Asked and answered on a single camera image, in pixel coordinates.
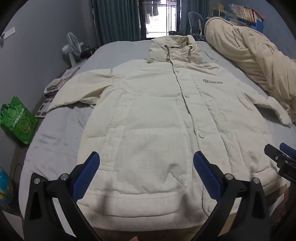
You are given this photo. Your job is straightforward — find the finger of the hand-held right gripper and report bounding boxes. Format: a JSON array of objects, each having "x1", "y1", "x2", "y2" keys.
[
  {"x1": 279, "y1": 142, "x2": 296, "y2": 160},
  {"x1": 264, "y1": 144, "x2": 288, "y2": 164}
]

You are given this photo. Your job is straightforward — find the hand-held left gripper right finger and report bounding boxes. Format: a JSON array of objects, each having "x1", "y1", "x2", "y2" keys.
[{"x1": 193, "y1": 151, "x2": 271, "y2": 241}]

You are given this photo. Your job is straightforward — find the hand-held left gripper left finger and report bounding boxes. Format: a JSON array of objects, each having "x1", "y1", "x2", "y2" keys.
[{"x1": 24, "y1": 152, "x2": 100, "y2": 241}]

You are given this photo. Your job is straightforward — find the cream padded hooded jacket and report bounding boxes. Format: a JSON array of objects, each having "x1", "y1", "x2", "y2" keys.
[{"x1": 47, "y1": 35, "x2": 292, "y2": 231}]

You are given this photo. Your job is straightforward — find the bed with grey sheet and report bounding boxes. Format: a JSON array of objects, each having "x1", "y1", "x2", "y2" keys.
[{"x1": 18, "y1": 38, "x2": 296, "y2": 232}]

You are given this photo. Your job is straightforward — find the white bathroom scale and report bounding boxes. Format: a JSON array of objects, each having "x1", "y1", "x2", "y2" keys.
[{"x1": 35, "y1": 98, "x2": 54, "y2": 119}]

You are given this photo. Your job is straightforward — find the blue globe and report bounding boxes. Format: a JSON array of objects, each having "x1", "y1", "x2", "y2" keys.
[{"x1": 0, "y1": 168, "x2": 15, "y2": 204}]

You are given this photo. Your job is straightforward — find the green patterned bag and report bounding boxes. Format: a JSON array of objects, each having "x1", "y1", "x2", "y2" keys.
[{"x1": 0, "y1": 96, "x2": 38, "y2": 146}]

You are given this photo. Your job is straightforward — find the stack of books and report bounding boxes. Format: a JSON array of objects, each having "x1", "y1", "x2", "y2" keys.
[{"x1": 44, "y1": 67, "x2": 80, "y2": 97}]

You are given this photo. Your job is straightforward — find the cream fleece blanket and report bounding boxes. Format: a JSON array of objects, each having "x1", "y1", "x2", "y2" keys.
[{"x1": 205, "y1": 17, "x2": 296, "y2": 123}]

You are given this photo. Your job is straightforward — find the black box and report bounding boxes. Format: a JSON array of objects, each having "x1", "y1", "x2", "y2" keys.
[{"x1": 80, "y1": 47, "x2": 97, "y2": 59}]

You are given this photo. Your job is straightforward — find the white standing fan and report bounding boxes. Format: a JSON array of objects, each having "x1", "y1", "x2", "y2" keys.
[{"x1": 62, "y1": 32, "x2": 85, "y2": 68}]

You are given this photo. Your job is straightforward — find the blue bookshelf with books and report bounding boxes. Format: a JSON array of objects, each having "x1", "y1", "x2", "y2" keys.
[{"x1": 225, "y1": 3, "x2": 264, "y2": 33}]

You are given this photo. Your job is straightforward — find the blue chair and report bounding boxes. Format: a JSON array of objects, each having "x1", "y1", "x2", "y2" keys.
[{"x1": 187, "y1": 11, "x2": 207, "y2": 42}]

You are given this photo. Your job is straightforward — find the glass balcony door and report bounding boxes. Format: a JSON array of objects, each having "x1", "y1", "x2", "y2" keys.
[{"x1": 139, "y1": 0, "x2": 183, "y2": 39}]

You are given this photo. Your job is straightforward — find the teal curtain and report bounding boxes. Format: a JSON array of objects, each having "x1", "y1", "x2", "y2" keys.
[
  {"x1": 179, "y1": 0, "x2": 210, "y2": 35},
  {"x1": 89, "y1": 0, "x2": 141, "y2": 46}
]

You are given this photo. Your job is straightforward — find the white wall socket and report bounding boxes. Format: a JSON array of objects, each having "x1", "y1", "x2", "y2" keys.
[{"x1": 0, "y1": 27, "x2": 16, "y2": 47}]

